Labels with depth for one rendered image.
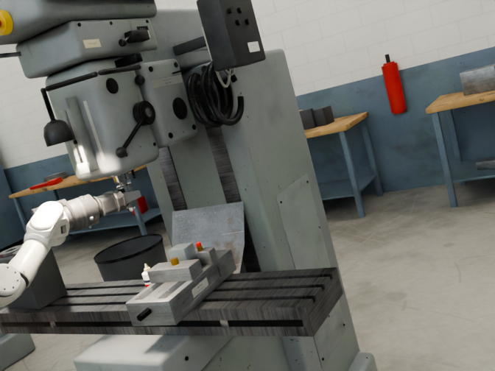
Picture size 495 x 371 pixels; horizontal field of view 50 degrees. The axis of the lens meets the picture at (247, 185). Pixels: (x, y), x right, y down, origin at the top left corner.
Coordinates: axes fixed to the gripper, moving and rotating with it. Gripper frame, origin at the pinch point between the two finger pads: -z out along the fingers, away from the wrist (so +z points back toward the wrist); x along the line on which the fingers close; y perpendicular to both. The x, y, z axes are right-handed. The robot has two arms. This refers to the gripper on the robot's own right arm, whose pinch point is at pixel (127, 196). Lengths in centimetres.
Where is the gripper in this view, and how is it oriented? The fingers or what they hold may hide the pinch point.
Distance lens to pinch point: 164.0
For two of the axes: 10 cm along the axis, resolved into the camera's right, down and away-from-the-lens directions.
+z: -7.8, 3.1, -5.4
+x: -5.7, 0.0, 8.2
